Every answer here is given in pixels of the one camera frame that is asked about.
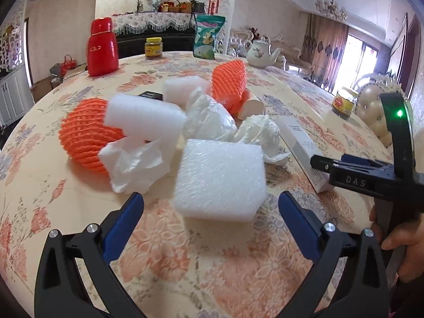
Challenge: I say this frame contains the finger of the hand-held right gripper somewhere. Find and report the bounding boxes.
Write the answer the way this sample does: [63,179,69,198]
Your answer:
[310,155,334,173]
[341,154,389,167]

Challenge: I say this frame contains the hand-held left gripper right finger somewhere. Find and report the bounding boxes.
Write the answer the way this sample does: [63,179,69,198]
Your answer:
[278,190,389,318]

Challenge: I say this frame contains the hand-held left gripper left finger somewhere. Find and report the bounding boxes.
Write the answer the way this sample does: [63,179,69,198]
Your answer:
[34,192,145,318]

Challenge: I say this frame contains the white tissue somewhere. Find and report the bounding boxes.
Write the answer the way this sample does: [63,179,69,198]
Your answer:
[98,136,165,194]
[233,114,292,164]

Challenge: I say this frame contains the large white foam block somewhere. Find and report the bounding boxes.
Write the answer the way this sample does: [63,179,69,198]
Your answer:
[174,138,268,223]

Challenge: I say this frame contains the round orange foam net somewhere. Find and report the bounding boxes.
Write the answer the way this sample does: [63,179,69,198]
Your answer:
[59,99,126,176]

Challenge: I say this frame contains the white foam sheet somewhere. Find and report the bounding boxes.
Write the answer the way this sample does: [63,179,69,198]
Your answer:
[104,94,188,146]

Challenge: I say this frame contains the white plastic bag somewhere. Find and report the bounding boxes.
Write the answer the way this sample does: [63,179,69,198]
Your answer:
[183,88,238,144]

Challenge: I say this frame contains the tall orange foam net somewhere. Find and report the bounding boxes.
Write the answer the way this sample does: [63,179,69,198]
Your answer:
[211,59,247,117]

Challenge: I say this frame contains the small white foam piece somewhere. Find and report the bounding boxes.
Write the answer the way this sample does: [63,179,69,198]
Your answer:
[162,76,213,111]

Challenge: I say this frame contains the person's right hand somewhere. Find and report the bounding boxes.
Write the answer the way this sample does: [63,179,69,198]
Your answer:
[369,205,424,283]

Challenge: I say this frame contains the long white carton box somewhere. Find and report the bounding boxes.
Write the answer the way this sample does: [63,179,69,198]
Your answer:
[276,116,335,193]

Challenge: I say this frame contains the beige tufted ornate chair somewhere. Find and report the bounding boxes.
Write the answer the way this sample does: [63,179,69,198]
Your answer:
[356,73,414,148]

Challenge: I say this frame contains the yellow-label glass jar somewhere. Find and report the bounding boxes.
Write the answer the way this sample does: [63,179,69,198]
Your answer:
[332,86,359,120]

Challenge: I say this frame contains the floral tablecloth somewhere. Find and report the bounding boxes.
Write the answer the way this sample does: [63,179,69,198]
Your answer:
[0,51,398,318]

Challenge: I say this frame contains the patterned brown curtains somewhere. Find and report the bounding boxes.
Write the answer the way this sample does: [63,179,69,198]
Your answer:
[300,13,349,93]

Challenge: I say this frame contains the white floral teapot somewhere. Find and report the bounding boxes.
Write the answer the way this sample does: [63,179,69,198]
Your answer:
[244,36,283,69]

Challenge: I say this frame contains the small black box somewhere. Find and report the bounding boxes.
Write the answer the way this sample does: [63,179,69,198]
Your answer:
[137,90,164,102]

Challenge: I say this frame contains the ornate white sofa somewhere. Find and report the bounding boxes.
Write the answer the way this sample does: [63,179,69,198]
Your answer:
[228,26,303,71]

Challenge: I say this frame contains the cardboard box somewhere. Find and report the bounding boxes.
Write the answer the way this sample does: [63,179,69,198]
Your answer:
[30,76,56,104]

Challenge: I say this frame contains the crystal chandelier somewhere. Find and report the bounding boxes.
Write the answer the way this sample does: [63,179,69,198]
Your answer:
[315,0,348,20]

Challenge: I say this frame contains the red gift bag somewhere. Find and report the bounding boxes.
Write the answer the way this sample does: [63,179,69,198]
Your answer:
[60,55,77,73]

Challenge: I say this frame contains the low white cabinet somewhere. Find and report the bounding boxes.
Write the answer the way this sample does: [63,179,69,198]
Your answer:
[0,63,34,127]

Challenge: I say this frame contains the green snack bag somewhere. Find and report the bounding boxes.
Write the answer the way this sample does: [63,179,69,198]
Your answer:
[193,14,226,61]

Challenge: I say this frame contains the red thermos flask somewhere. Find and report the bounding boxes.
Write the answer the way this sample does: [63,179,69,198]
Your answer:
[87,17,119,77]

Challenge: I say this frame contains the yellow-lid glass jar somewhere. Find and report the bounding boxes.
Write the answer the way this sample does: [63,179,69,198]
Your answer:
[145,37,164,61]

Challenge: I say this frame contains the black sideboard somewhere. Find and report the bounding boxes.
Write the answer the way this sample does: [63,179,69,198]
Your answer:
[116,28,197,59]

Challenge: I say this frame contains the lace floral sideboard cloth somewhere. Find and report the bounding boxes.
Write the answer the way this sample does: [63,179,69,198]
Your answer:
[111,11,199,37]

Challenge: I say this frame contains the dark handbag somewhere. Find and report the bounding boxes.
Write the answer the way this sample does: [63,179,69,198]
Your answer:
[188,0,206,15]

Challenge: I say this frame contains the woven gift baskets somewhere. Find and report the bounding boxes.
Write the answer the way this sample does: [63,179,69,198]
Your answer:
[159,0,193,14]

